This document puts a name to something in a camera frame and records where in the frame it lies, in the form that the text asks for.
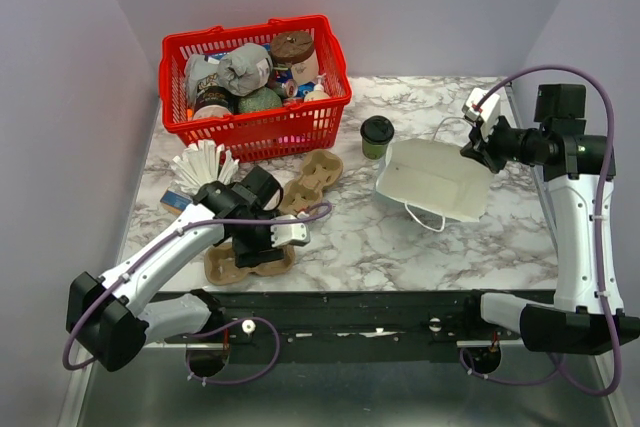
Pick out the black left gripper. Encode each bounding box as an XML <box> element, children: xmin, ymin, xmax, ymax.
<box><xmin>232</xmin><ymin>209</ymin><xmax>284</xmax><ymax>269</ymax></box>

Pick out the white paper takeout bag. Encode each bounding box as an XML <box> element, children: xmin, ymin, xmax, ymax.
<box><xmin>374</xmin><ymin>134</ymin><xmax>494</xmax><ymax>232</ymax></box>

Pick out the brown cardboard cup carrier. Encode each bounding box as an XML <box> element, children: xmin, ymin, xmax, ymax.
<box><xmin>279</xmin><ymin>149</ymin><xmax>343</xmax><ymax>215</ymax></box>

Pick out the black plastic cup lid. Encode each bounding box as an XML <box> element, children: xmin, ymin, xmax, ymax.
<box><xmin>360</xmin><ymin>115</ymin><xmax>395</xmax><ymax>145</ymax></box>

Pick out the green paper coffee cup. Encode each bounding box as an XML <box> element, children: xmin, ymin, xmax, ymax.
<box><xmin>361</xmin><ymin>137</ymin><xmax>389</xmax><ymax>160</ymax></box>

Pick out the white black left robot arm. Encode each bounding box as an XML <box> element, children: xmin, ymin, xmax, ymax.
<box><xmin>66</xmin><ymin>167</ymin><xmax>284</xmax><ymax>372</ymax></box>

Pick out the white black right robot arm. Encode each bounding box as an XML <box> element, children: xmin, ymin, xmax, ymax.
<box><xmin>459</xmin><ymin>84</ymin><xmax>639</xmax><ymax>355</ymax></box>

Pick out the blue napkin box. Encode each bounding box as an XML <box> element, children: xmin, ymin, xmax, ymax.
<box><xmin>159</xmin><ymin>189</ymin><xmax>192</xmax><ymax>216</ymax></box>

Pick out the white paper straws bundle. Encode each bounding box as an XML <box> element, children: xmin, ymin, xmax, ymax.
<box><xmin>171</xmin><ymin>140</ymin><xmax>239</xmax><ymax>195</ymax></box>

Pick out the red plastic shopping basket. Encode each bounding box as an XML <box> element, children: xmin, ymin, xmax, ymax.
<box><xmin>158</xmin><ymin>14</ymin><xmax>352</xmax><ymax>162</ymax></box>

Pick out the green round sponge ball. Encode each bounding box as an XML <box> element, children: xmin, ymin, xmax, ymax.
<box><xmin>237</xmin><ymin>87</ymin><xmax>282</xmax><ymax>114</ymax></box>

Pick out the dark labelled snack bag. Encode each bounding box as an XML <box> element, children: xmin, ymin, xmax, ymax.
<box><xmin>184</xmin><ymin>54</ymin><xmax>237</xmax><ymax>121</ymax></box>

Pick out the small pump lotion bottle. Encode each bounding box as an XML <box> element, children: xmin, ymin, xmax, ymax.
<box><xmin>304</xmin><ymin>74</ymin><xmax>330</xmax><ymax>102</ymax></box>

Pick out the grey rolled cloth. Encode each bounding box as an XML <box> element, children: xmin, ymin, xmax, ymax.
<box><xmin>217</xmin><ymin>43</ymin><xmax>273</xmax><ymax>97</ymax></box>

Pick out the brown lidded beige jar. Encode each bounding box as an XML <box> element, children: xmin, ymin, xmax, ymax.
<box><xmin>269</xmin><ymin>30</ymin><xmax>319</xmax><ymax>85</ymax></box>

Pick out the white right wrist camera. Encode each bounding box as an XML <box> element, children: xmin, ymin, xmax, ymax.
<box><xmin>462</xmin><ymin>88</ymin><xmax>501</xmax><ymax>141</ymax></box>

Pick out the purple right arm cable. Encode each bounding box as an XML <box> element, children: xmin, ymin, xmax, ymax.
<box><xmin>459</xmin><ymin>64</ymin><xmax>631</xmax><ymax>397</ymax></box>

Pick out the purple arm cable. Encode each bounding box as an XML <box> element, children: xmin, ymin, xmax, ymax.
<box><xmin>459</xmin><ymin>64</ymin><xmax>631</xmax><ymax>397</ymax></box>
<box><xmin>62</xmin><ymin>201</ymin><xmax>334</xmax><ymax>387</ymax></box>

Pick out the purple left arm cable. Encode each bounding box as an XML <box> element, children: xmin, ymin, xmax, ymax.
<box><xmin>62</xmin><ymin>201</ymin><xmax>334</xmax><ymax>387</ymax></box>

